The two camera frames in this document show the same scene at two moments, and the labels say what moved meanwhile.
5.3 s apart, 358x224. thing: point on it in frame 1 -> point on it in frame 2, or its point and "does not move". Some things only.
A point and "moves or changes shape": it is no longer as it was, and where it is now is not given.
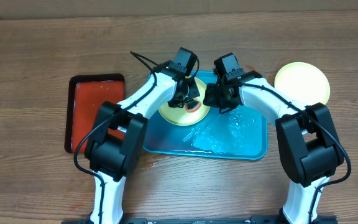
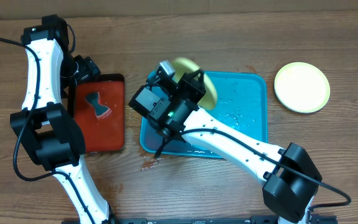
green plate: (186, 106) moves or changes shape
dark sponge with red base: (192, 106) moves or changes shape
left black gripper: (194, 92) -> (89, 70)
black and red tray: (85, 95) does not move
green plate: (304, 83) does not move
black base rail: (260, 220) does not move
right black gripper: (212, 101) -> (189, 79)
